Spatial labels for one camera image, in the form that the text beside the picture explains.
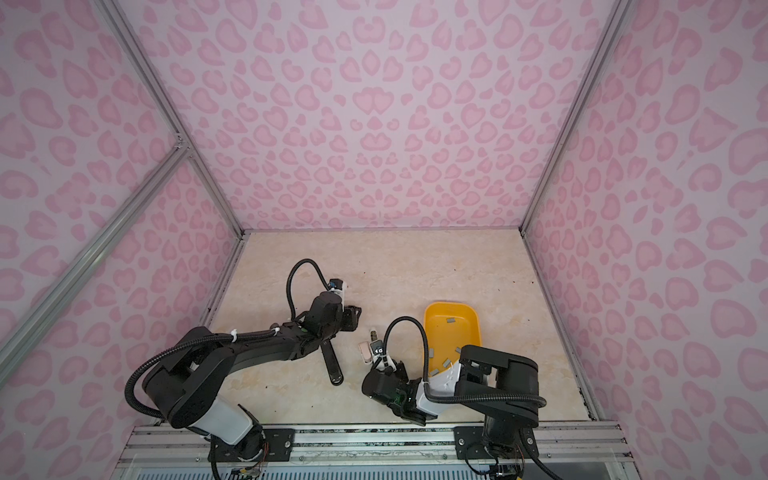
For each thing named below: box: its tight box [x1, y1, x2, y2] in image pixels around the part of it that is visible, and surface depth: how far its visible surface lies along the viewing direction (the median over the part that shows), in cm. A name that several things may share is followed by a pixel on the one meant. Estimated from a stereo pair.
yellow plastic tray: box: [424, 302, 482, 377], surface depth 95 cm
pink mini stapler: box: [358, 341, 373, 364], surface depth 88 cm
